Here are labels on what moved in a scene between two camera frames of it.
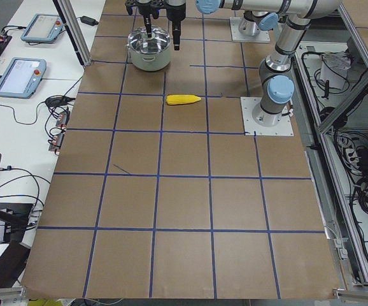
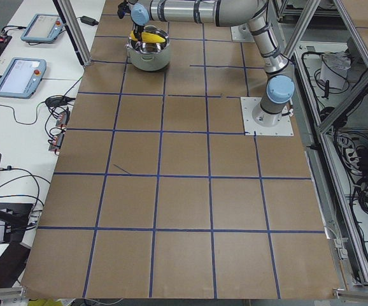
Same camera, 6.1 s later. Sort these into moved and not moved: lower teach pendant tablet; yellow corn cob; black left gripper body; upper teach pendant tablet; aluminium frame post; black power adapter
Moved: black left gripper body; yellow corn cob
Not moved: aluminium frame post; black power adapter; lower teach pendant tablet; upper teach pendant tablet
